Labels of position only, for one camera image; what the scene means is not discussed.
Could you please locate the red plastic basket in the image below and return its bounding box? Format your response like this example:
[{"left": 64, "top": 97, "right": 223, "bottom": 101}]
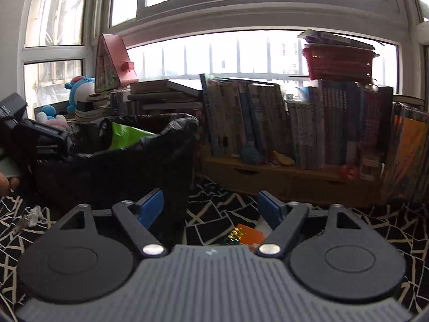
[{"left": 302, "top": 45, "right": 376, "bottom": 81}]

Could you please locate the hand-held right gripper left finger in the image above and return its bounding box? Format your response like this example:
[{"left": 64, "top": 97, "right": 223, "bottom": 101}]
[{"left": 60, "top": 188, "right": 169, "bottom": 258}]

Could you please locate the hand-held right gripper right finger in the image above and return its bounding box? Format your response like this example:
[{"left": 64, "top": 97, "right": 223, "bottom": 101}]
[{"left": 256, "top": 191, "right": 369, "bottom": 258}]

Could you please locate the white framed window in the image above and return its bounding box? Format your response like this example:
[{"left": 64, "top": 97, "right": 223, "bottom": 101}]
[{"left": 20, "top": 0, "right": 429, "bottom": 118}]

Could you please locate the crumpled white paper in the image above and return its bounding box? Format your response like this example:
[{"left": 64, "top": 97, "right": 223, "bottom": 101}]
[{"left": 15, "top": 206, "right": 47, "bottom": 232}]

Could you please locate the blue knitted toy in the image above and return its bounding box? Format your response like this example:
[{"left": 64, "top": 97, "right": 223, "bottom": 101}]
[{"left": 241, "top": 144, "right": 264, "bottom": 165}]

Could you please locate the black lined trash bin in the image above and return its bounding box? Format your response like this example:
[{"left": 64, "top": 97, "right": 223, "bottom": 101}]
[{"left": 28, "top": 113, "right": 202, "bottom": 249}]

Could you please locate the orange cover book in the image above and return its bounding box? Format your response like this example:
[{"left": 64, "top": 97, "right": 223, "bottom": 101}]
[{"left": 382, "top": 102, "right": 429, "bottom": 202}]

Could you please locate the green snack bag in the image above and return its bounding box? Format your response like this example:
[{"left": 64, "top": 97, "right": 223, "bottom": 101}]
[{"left": 109, "top": 122, "right": 158, "bottom": 151}]

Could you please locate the pink house-shaped box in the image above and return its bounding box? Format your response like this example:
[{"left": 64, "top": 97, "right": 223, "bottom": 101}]
[{"left": 94, "top": 34, "right": 139, "bottom": 93}]

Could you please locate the pile of papers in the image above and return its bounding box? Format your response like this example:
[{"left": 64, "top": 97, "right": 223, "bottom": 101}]
[{"left": 298, "top": 28, "right": 379, "bottom": 52}]

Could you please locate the orange packet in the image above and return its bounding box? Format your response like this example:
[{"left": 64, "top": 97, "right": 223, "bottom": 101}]
[{"left": 235, "top": 223, "right": 267, "bottom": 252}]

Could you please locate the small blue plush toy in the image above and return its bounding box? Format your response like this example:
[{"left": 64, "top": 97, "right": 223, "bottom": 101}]
[{"left": 36, "top": 105, "right": 69, "bottom": 128}]

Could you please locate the blue white plush toy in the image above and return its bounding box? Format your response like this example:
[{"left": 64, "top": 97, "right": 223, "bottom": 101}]
[{"left": 65, "top": 75, "right": 96, "bottom": 115}]

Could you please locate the black patterned cloth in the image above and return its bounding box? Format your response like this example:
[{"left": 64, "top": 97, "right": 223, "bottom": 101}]
[{"left": 0, "top": 174, "right": 429, "bottom": 322}]

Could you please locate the row of colourful books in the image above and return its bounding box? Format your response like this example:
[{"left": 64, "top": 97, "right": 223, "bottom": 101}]
[{"left": 200, "top": 73, "right": 394, "bottom": 170}]

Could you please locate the yellow toy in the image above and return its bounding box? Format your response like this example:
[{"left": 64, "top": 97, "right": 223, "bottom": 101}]
[{"left": 272, "top": 151, "right": 295, "bottom": 166}]

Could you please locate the stack of lying books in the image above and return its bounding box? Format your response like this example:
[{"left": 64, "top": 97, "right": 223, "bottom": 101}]
[{"left": 74, "top": 79, "right": 203, "bottom": 123}]

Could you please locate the wooden drawer shelf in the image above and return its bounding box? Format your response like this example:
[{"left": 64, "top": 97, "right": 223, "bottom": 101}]
[{"left": 201, "top": 154, "right": 386, "bottom": 207}]

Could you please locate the red toy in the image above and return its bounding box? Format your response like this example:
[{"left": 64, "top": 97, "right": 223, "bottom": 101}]
[{"left": 338, "top": 165, "right": 359, "bottom": 180}]

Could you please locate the gold blue candy wrapper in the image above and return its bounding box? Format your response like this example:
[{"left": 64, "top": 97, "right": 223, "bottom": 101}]
[{"left": 222, "top": 227, "right": 247, "bottom": 246}]

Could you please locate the person's left hand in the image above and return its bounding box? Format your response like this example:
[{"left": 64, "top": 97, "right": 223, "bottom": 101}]
[{"left": 0, "top": 173, "right": 21, "bottom": 197}]

